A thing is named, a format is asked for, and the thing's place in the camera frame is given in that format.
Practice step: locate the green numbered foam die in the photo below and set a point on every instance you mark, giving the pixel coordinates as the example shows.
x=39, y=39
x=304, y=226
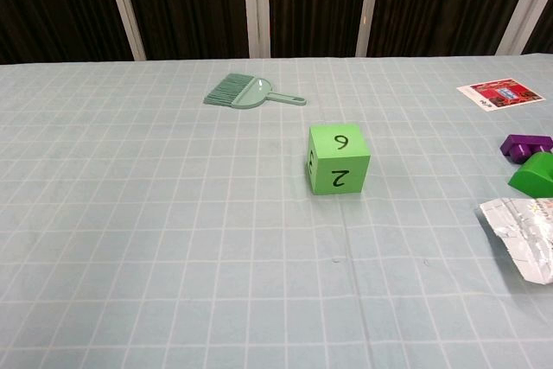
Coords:
x=341, y=157

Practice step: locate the light blue grid tablecloth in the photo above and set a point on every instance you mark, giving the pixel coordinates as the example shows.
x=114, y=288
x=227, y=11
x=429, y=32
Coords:
x=129, y=213

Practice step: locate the mint green hand brush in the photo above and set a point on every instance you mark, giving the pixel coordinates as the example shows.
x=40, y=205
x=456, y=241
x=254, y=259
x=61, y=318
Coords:
x=242, y=94

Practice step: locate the red printed card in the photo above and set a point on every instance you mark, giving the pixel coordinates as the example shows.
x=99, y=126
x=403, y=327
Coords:
x=497, y=93

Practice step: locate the purple toy building block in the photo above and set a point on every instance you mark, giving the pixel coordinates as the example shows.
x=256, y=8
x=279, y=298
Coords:
x=514, y=144

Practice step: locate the green toy building block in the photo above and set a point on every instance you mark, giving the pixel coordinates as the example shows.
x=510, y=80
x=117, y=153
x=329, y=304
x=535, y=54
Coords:
x=533, y=176

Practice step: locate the crumpled silver snack packet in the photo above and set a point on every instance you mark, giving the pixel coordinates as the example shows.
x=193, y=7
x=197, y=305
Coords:
x=527, y=239

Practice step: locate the white partition frame post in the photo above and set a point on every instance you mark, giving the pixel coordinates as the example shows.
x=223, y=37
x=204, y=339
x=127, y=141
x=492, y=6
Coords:
x=368, y=6
x=125, y=10
x=256, y=6
x=520, y=10

